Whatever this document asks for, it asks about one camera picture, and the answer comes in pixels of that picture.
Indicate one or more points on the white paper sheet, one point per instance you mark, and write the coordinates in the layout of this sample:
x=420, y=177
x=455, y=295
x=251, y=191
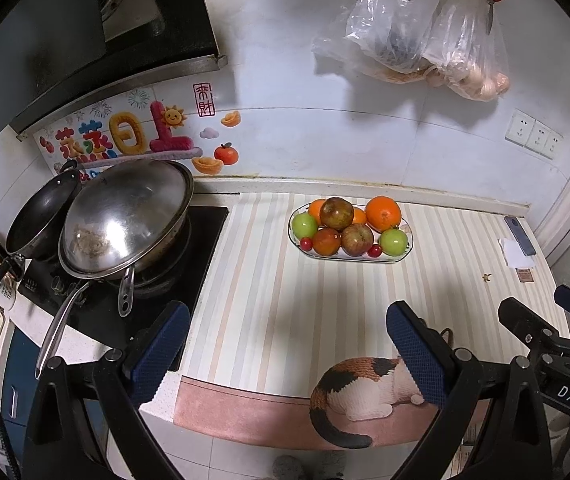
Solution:
x=512, y=258

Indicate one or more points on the blue smartphone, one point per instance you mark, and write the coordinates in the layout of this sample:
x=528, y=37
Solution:
x=520, y=235

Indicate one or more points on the floral oval ceramic plate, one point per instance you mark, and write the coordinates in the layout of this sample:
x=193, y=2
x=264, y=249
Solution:
x=407, y=240

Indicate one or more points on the striped mat with cat print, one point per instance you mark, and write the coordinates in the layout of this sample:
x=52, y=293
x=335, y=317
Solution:
x=265, y=285

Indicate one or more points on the red yellow apple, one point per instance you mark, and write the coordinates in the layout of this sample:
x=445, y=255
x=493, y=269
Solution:
x=357, y=239

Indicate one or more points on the black frying pan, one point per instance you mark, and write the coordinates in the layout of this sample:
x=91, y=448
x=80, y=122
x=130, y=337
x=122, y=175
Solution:
x=40, y=215

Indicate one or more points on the dark red apple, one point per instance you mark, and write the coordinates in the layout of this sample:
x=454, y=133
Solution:
x=336, y=211

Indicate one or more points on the festive wall sticker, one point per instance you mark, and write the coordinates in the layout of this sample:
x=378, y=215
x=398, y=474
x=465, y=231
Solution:
x=125, y=135

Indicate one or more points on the white mug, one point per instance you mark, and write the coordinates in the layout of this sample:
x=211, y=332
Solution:
x=5, y=295

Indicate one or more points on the orange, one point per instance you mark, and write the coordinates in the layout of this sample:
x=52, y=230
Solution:
x=384, y=212
x=360, y=216
x=316, y=207

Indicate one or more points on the black gas stove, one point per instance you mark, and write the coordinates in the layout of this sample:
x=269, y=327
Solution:
x=202, y=230

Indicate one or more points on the clear plastic bag pale contents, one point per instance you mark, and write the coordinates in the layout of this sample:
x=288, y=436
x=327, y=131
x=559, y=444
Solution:
x=470, y=55

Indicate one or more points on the clear plastic bag dark contents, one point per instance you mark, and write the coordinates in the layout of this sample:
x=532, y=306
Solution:
x=390, y=15

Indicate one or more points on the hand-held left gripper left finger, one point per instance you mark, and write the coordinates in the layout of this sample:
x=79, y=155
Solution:
x=162, y=350

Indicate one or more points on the dark orange persimmon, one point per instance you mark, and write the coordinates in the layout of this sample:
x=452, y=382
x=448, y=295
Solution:
x=326, y=241

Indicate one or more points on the cherry tomato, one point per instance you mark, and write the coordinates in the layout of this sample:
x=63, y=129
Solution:
x=375, y=251
x=306, y=244

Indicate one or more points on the green apple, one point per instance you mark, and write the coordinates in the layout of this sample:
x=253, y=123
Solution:
x=305, y=225
x=394, y=241

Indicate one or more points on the white wall socket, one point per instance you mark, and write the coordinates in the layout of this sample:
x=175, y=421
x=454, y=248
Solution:
x=519, y=127
x=539, y=137
x=553, y=145

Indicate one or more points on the black range hood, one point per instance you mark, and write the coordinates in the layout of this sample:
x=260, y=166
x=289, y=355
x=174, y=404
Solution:
x=40, y=50

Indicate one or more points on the small brown card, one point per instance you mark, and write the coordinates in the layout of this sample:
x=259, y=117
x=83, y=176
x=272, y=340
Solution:
x=524, y=275

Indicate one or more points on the blue cabinet door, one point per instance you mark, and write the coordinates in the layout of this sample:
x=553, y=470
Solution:
x=20, y=370

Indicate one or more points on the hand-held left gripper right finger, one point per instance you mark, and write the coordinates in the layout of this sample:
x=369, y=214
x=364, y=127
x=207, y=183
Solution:
x=415, y=355

